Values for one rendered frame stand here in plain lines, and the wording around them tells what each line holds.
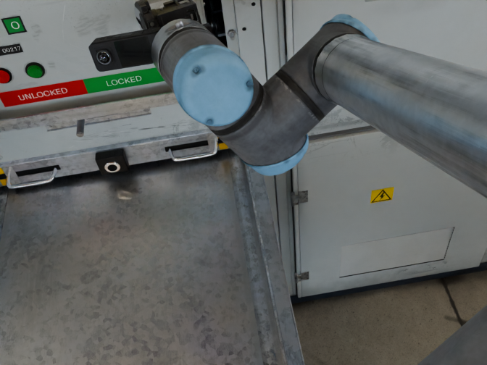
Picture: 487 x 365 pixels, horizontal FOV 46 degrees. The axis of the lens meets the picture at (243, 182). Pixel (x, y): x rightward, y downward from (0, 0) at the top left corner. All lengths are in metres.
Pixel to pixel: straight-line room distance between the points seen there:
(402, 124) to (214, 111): 0.26
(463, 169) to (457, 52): 0.87
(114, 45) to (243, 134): 0.25
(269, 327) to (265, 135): 0.39
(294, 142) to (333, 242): 0.94
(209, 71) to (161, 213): 0.56
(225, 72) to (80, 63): 0.47
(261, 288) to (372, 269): 0.88
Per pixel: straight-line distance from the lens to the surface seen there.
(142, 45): 0.85
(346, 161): 1.41
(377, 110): 0.55
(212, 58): 0.67
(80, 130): 1.14
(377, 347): 1.93
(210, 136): 1.20
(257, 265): 1.07
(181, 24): 0.78
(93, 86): 1.12
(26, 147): 1.25
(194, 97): 0.67
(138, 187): 1.23
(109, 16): 1.03
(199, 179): 1.21
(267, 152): 0.75
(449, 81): 0.47
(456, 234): 1.84
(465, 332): 0.29
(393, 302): 2.01
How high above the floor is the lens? 1.76
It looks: 50 degrees down
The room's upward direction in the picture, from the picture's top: 8 degrees counter-clockwise
